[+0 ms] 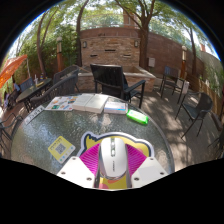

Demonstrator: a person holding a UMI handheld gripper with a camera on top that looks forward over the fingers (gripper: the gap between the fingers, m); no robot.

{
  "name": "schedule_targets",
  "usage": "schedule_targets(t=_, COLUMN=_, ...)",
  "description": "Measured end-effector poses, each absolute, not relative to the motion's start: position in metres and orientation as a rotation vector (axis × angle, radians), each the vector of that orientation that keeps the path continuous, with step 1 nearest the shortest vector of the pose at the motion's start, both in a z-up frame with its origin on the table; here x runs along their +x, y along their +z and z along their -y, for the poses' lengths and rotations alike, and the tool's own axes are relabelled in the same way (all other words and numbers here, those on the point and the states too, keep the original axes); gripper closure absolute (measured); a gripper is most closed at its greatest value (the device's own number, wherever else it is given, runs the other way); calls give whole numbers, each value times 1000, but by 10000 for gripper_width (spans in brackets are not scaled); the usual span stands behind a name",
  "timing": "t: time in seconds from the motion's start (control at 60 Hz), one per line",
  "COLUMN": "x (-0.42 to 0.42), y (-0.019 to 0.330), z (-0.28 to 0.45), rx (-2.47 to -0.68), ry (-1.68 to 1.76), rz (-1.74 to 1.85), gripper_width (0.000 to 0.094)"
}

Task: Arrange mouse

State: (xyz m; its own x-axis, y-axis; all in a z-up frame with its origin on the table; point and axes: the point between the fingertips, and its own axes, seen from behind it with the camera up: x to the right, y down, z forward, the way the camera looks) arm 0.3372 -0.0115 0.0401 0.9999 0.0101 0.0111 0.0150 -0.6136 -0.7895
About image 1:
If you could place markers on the patterned grey strip card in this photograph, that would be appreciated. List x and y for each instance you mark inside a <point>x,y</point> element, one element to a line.
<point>33,115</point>

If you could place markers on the thin-trunk tree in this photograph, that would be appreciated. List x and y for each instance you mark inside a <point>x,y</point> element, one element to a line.
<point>193,56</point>

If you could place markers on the person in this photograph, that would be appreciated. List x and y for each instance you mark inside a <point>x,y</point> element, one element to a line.
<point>16,87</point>

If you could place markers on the grey wall box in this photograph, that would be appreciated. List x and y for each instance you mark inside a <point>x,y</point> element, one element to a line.
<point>151,62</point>

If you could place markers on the black wall lamp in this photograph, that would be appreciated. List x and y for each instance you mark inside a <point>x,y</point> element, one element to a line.
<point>84,44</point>
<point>136,43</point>

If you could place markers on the brown lamp post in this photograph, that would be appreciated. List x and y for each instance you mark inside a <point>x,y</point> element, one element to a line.
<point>59,55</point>
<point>183,63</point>

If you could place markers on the curved-trunk tree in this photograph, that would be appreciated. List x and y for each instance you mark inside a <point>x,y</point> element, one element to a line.
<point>79,40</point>

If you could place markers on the black slatted chair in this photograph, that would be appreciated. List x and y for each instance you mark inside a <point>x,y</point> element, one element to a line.
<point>108,78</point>

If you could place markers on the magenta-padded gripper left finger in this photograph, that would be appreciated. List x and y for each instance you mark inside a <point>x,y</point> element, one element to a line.
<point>88,158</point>

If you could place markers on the twin-trunk tree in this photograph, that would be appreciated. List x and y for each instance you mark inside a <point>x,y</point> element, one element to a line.
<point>39,50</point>

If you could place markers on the white computer mouse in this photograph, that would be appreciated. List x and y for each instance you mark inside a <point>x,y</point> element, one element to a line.
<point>113,156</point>

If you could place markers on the colourful printed leaflet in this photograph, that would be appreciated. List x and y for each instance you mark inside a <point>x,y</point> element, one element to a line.
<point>60,103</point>

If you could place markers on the orange parasol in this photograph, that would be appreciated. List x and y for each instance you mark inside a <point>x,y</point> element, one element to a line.
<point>11,68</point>

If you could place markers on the dark wicker chair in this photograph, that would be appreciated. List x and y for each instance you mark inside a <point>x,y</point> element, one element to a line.
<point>66,71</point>
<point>61,88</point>

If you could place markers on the blue mesh chair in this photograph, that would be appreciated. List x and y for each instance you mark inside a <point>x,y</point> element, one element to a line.
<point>26,84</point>
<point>170,73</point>

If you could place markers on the yellow square card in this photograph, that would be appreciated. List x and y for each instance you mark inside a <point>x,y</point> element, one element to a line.
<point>61,149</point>

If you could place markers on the forked-trunk tree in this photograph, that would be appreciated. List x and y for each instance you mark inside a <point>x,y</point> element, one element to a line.
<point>144,46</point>

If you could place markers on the green flat box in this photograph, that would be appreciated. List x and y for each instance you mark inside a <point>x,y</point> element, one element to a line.
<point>137,117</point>

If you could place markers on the dark round glass table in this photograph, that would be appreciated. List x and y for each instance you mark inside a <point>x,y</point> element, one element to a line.
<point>33,90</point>

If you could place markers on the white blue-edged book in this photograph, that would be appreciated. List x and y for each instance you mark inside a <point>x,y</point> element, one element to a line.
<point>116,106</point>

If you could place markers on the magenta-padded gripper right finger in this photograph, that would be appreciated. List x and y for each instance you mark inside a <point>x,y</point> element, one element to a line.
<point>137,160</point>

